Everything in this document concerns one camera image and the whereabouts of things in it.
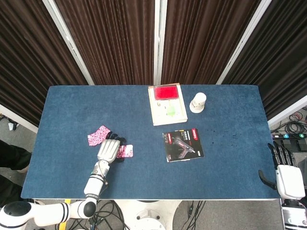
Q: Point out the flat white cardboard box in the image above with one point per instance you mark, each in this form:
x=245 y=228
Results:
x=169 y=119

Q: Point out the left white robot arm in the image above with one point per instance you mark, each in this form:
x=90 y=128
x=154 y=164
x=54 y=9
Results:
x=93 y=184

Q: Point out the white power adapter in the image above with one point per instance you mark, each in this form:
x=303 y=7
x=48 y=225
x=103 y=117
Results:
x=12 y=126

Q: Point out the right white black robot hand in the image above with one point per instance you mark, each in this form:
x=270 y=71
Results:
x=291 y=182

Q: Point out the black glue gun package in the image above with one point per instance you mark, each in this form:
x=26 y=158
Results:
x=183 y=146

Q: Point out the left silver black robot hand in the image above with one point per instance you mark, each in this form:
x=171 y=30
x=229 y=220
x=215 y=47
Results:
x=108 y=151

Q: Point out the white partition frame post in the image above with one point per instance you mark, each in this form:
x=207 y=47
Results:
x=69 y=43
x=287 y=111
x=24 y=122
x=242 y=42
x=159 y=48

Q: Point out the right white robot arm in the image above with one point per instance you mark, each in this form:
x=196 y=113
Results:
x=293 y=215

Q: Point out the blue table cloth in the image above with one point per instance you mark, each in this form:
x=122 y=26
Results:
x=156 y=177

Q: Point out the translucent green cube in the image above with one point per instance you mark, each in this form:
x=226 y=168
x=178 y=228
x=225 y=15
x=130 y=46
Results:
x=171 y=111

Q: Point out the white cylindrical container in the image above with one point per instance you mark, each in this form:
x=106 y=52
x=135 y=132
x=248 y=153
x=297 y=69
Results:
x=198 y=101

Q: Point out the clear case with red insert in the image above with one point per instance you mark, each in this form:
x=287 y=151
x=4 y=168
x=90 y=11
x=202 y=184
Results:
x=166 y=93

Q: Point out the person in dark trousers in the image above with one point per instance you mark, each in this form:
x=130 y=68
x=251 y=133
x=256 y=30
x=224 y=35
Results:
x=12 y=158

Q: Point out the brown pleated curtain panel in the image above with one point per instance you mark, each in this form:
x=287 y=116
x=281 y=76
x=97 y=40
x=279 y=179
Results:
x=204 y=36
x=24 y=60
x=108 y=36
x=283 y=60

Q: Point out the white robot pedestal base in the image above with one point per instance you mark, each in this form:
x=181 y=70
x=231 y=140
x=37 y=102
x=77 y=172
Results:
x=148 y=215

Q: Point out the black foot pedal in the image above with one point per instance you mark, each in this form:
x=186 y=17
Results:
x=302 y=145
x=291 y=143

